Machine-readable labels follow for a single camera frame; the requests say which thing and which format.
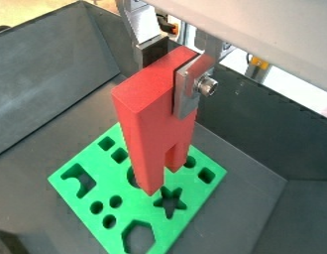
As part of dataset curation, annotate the green shape-sorting board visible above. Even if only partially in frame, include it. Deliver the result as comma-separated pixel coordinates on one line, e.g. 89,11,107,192
49,125,226,254

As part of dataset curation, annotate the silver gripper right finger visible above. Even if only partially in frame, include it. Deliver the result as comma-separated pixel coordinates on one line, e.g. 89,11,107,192
173,33,232,119

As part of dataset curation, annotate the red double-square peg object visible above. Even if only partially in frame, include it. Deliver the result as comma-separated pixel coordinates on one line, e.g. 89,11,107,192
110,46,197,195

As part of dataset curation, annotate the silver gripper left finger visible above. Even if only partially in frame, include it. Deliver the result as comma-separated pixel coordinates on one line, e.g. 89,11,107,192
115,0,169,68

